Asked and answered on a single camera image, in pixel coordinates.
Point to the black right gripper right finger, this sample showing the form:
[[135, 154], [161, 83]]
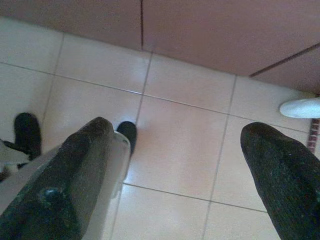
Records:
[[287, 187]]

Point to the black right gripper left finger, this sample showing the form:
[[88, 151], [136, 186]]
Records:
[[62, 187]]

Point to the patterned floor mat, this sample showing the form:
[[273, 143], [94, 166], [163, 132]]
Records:
[[315, 135]]

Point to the white rounded object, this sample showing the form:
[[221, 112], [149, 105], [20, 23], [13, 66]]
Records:
[[300, 108]]

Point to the brown cabinet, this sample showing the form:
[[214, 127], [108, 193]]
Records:
[[200, 30]]

